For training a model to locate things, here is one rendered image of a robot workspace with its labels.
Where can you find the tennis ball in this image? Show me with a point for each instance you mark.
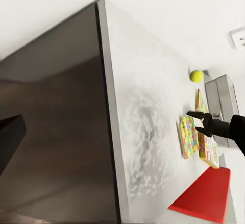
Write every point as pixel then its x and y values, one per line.
pixel 196 76

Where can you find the jigsaw puzzle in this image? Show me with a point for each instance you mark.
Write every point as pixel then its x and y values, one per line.
pixel 189 136
pixel 201 104

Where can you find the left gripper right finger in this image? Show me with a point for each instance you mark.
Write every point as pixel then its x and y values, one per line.
pixel 237 131

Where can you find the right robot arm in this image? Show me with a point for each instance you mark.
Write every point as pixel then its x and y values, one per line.
pixel 213 124

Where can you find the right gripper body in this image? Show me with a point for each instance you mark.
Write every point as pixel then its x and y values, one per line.
pixel 213 126

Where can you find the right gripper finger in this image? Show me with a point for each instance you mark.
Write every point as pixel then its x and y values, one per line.
pixel 202 130
pixel 199 115

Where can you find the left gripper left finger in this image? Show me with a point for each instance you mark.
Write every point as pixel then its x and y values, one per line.
pixel 12 132

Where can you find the board game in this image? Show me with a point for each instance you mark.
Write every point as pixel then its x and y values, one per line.
pixel 208 150

